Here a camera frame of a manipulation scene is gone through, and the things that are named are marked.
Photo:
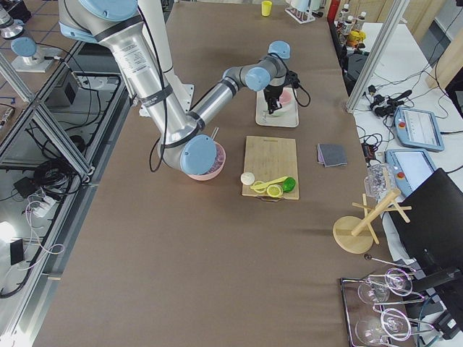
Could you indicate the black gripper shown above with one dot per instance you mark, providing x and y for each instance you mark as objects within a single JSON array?
[{"x": 272, "y": 95}]

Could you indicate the small pink bowl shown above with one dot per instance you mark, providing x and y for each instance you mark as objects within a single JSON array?
[{"x": 286, "y": 97}]

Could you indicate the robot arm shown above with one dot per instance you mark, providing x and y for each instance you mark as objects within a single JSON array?
[{"x": 135, "y": 34}]

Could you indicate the large pink bowl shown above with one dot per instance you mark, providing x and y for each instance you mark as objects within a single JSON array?
[{"x": 216, "y": 168}]

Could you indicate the cream rabbit tray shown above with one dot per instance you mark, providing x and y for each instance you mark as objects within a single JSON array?
[{"x": 287, "y": 116}]

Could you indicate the bamboo cutting board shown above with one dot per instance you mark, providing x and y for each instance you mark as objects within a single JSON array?
[{"x": 269, "y": 158}]

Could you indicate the grey folded cloth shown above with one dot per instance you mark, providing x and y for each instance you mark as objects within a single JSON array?
[{"x": 331, "y": 155}]

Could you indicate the yellow plastic knife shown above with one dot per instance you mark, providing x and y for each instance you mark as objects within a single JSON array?
[{"x": 275, "y": 181}]

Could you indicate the white steamed bun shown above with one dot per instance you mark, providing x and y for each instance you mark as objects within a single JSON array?
[{"x": 247, "y": 178}]

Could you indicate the green lime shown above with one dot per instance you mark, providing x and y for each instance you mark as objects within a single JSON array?
[{"x": 288, "y": 184}]

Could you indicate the thick lemon slice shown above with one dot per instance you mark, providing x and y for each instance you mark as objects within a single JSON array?
[{"x": 274, "y": 191}]

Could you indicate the thin lemon slice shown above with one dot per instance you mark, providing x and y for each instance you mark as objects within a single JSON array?
[{"x": 258, "y": 187}]

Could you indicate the white cup rack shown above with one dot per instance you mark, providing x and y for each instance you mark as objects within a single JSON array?
[{"x": 303, "y": 11}]

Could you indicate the yellow plastic cup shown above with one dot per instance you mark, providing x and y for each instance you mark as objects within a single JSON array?
[{"x": 266, "y": 8}]

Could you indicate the clear glass mug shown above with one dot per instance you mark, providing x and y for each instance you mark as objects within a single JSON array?
[{"x": 379, "y": 180}]

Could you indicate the blue teach pendant tablet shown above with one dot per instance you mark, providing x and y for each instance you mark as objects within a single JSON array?
[{"x": 418, "y": 128}]

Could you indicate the wooden mug tree stand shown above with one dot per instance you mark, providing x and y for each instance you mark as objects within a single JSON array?
[{"x": 356, "y": 235}]

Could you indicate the black monitor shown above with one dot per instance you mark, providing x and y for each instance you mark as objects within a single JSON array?
[{"x": 434, "y": 234}]

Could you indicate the upper wine glass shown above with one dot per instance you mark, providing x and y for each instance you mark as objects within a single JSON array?
[{"x": 376, "y": 289}]

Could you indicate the wine glass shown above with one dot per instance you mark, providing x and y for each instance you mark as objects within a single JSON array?
[
  {"x": 390, "y": 327},
  {"x": 376, "y": 289}
]

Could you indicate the lower wine glass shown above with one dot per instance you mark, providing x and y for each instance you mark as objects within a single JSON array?
[{"x": 390, "y": 327}]

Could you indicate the metal cutting board handle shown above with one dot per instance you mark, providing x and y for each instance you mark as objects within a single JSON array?
[{"x": 270, "y": 199}]

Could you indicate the aluminium frame post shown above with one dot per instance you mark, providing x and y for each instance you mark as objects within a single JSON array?
[{"x": 381, "y": 42}]

